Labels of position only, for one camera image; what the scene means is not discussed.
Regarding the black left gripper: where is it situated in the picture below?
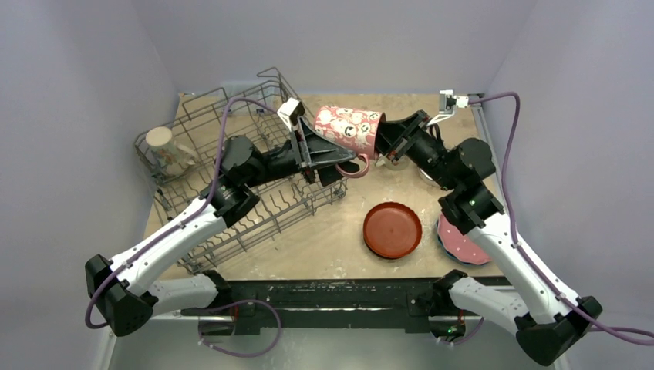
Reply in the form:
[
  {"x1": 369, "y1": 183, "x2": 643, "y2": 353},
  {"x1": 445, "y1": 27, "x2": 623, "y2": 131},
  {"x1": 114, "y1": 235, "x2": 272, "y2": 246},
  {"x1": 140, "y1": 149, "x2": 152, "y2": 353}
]
[{"x1": 244, "y1": 117, "x2": 358, "y2": 189}]

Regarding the pink patterned mug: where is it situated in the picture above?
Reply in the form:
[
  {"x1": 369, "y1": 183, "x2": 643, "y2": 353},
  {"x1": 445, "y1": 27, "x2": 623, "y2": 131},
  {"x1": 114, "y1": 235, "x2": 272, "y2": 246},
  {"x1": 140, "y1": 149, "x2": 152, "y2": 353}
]
[{"x1": 314, "y1": 106, "x2": 386, "y2": 178}]

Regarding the beige mug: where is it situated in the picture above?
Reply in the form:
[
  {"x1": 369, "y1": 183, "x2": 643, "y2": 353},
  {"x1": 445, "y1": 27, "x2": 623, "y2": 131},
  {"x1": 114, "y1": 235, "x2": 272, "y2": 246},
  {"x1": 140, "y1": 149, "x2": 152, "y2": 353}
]
[{"x1": 145, "y1": 126, "x2": 198, "y2": 177}]

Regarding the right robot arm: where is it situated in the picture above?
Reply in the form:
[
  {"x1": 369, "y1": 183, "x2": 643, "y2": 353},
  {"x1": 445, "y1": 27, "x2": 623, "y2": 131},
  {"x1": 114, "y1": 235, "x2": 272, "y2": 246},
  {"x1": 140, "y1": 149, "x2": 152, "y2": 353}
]
[{"x1": 375, "y1": 110, "x2": 602, "y2": 366}]

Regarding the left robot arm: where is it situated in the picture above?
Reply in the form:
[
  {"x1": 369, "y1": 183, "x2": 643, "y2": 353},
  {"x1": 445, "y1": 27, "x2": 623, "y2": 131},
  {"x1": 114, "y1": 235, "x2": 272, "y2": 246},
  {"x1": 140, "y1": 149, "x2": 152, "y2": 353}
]
[{"x1": 84, "y1": 119, "x2": 356, "y2": 336}]

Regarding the white bowl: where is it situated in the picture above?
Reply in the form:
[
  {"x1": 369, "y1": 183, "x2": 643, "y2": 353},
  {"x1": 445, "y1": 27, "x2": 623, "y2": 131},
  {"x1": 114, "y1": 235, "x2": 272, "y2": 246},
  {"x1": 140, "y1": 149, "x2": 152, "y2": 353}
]
[{"x1": 419, "y1": 169, "x2": 439, "y2": 187}]

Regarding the red-orange plate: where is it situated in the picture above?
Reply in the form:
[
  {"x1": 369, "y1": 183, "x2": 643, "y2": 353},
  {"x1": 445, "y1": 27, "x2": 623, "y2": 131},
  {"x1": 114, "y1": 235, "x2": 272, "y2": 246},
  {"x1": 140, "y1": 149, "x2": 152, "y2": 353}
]
[{"x1": 362, "y1": 202, "x2": 423, "y2": 260}]

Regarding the clear plastic container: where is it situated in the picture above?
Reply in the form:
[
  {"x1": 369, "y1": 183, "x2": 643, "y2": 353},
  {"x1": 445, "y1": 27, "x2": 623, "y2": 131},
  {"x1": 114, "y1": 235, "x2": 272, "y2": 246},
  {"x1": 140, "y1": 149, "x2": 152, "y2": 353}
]
[{"x1": 221, "y1": 81, "x2": 264, "y2": 99}]

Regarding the blue plate under pink plate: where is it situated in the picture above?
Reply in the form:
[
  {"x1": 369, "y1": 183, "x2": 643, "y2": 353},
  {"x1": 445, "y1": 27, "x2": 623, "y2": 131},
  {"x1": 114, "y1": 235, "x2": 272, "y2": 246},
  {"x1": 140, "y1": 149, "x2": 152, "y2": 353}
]
[{"x1": 435, "y1": 217, "x2": 491, "y2": 267}]

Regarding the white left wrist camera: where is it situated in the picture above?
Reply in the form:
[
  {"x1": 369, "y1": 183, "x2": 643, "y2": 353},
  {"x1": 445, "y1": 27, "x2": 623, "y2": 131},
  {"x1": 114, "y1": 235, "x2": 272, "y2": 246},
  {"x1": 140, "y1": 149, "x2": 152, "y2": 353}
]
[{"x1": 277, "y1": 97, "x2": 305, "y2": 132}]

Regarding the grey wire dish rack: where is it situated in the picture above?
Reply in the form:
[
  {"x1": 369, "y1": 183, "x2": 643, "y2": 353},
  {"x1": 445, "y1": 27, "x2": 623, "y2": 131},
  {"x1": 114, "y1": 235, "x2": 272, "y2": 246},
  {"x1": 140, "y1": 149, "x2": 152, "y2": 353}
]
[{"x1": 133, "y1": 66, "x2": 352, "y2": 275}]

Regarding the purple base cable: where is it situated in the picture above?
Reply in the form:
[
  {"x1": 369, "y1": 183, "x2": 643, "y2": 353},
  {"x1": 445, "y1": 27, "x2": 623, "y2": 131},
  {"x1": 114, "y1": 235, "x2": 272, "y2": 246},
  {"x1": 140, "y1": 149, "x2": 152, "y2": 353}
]
[{"x1": 197, "y1": 298, "x2": 284, "y2": 359}]

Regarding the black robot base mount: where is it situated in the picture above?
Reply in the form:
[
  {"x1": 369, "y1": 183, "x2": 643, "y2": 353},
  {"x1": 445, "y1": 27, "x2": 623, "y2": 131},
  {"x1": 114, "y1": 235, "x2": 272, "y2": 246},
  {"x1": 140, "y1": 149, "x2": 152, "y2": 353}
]
[{"x1": 181, "y1": 277, "x2": 475, "y2": 341}]

